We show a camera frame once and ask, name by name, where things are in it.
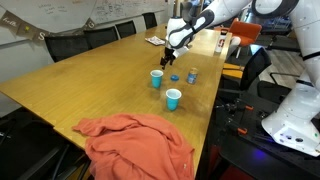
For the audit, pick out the orange chair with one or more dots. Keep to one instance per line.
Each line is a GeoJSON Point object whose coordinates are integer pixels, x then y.
{"type": "Point", "coordinates": [243, 34]}

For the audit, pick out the blue jar lid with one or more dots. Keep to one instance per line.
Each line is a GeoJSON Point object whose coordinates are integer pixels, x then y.
{"type": "Point", "coordinates": [174, 78]}

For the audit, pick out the black chair right side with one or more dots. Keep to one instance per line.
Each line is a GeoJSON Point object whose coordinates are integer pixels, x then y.
{"type": "Point", "coordinates": [230, 89]}

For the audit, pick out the orange cloth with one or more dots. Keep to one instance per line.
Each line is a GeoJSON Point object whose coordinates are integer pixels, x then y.
{"type": "Point", "coordinates": [136, 147]}

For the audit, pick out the white patterned leaflet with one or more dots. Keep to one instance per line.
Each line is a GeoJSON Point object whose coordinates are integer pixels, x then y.
{"type": "Point", "coordinates": [155, 41]}

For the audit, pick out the black office chair near left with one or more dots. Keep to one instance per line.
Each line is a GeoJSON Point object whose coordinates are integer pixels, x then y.
{"type": "Point", "coordinates": [63, 47]}

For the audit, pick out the blue plastic cup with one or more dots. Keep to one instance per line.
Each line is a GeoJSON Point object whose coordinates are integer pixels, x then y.
{"type": "Point", "coordinates": [156, 78]}
{"type": "Point", "coordinates": [172, 98]}

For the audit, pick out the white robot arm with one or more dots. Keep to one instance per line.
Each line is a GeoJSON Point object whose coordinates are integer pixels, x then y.
{"type": "Point", "coordinates": [291, 124]}

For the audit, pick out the black office chair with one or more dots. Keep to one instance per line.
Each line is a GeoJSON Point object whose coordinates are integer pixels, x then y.
{"type": "Point", "coordinates": [99, 37]}
{"type": "Point", "coordinates": [63, 47]}
{"type": "Point", "coordinates": [126, 29]}
{"type": "Point", "coordinates": [150, 20]}

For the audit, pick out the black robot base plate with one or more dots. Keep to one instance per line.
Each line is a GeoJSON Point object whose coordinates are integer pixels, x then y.
{"type": "Point", "coordinates": [247, 146]}

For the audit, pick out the white bottle red label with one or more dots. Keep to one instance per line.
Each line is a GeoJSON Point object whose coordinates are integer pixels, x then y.
{"type": "Point", "coordinates": [221, 40]}

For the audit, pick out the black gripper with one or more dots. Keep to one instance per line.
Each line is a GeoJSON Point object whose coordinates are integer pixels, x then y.
{"type": "Point", "coordinates": [168, 55]}

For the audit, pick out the bunting banner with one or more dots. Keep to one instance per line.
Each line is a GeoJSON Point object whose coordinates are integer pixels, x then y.
{"type": "Point", "coordinates": [20, 26]}

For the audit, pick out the whiteboard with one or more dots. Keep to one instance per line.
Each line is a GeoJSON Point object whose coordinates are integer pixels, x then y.
{"type": "Point", "coordinates": [102, 10]}

